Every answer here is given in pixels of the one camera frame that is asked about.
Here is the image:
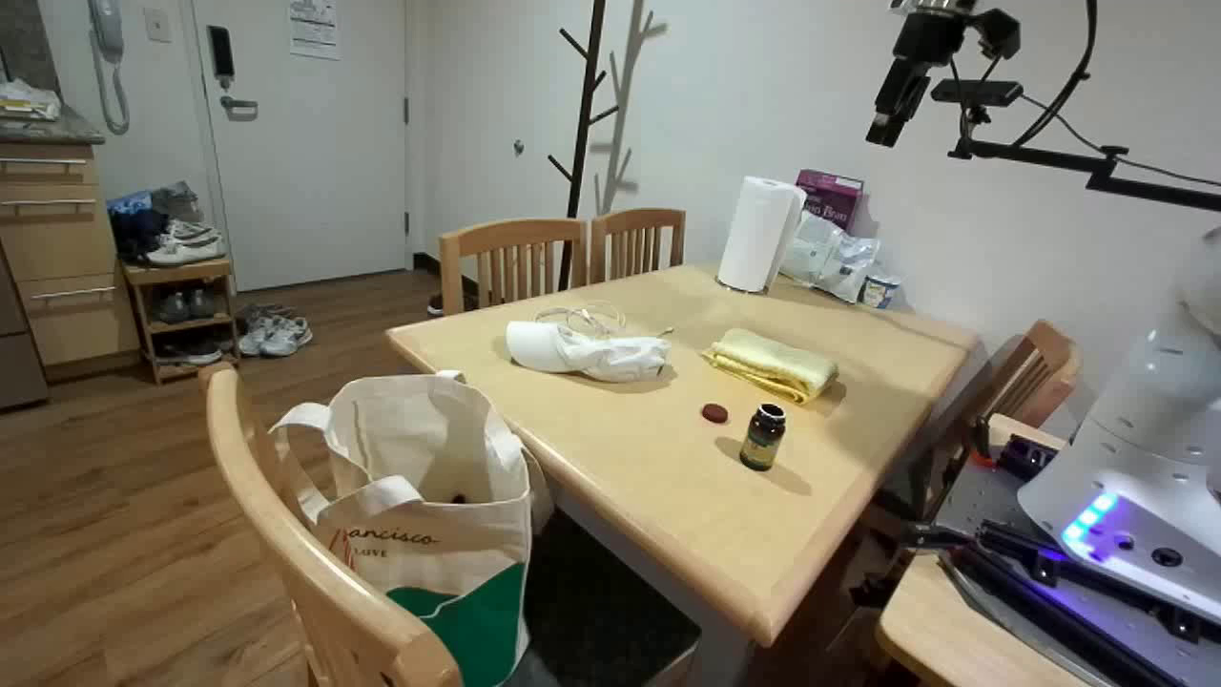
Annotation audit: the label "yellow towel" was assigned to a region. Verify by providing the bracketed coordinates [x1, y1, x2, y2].
[707, 328, 838, 403]

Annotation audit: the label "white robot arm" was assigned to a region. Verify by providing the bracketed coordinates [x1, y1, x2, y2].
[1018, 229, 1221, 621]

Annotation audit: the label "white paper towel roll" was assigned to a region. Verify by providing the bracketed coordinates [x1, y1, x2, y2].
[717, 177, 803, 293]

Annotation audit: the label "white crumpled cloth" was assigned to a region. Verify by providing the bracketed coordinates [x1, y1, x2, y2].
[502, 319, 669, 381]

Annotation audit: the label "far right wooden chair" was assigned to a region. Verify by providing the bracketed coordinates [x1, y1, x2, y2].
[591, 208, 686, 281]

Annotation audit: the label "wooden chair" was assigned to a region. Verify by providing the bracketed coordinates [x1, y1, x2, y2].
[437, 216, 587, 312]
[200, 363, 462, 687]
[591, 208, 686, 281]
[872, 319, 1082, 518]

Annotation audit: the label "dark red bottle cap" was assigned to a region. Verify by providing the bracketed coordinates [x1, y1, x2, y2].
[699, 401, 728, 425]

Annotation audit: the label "far left wooden chair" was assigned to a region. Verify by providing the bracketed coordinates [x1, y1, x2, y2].
[437, 216, 587, 312]

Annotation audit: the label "dark glass bottle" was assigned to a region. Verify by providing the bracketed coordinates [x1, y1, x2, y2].
[740, 403, 787, 471]

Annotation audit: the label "plastic bag with items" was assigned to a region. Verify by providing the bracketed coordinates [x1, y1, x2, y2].
[779, 213, 880, 300]

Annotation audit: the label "canvas tote bag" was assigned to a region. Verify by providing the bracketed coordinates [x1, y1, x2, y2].
[269, 370, 553, 687]

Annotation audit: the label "purple box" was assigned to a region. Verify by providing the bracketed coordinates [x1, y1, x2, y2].
[796, 167, 866, 229]

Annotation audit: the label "black coat rack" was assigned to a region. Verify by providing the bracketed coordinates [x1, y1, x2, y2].
[545, 0, 624, 223]

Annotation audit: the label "white sneakers on floor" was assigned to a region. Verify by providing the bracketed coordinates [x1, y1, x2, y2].
[237, 312, 311, 358]

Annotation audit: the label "near wooden chair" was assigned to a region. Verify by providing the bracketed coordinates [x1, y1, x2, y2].
[200, 363, 462, 687]

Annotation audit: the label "white door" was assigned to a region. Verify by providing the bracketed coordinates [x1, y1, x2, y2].
[192, 0, 408, 289]

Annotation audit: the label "right side wooden chair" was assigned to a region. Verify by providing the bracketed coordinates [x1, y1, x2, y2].
[872, 319, 1082, 518]

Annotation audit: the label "wooden shoe shelf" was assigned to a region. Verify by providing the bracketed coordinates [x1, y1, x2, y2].
[124, 261, 237, 381]

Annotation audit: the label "wooden side table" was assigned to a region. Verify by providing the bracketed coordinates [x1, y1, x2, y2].
[878, 552, 1082, 687]

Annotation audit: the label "wooden cabinet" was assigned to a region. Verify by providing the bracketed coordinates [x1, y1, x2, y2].
[0, 113, 141, 403]

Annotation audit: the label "black camera on mount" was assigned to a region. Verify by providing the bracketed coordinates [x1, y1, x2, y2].
[866, 0, 1023, 150]

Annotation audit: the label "wall phone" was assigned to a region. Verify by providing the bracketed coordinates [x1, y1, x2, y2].
[89, 0, 128, 132]

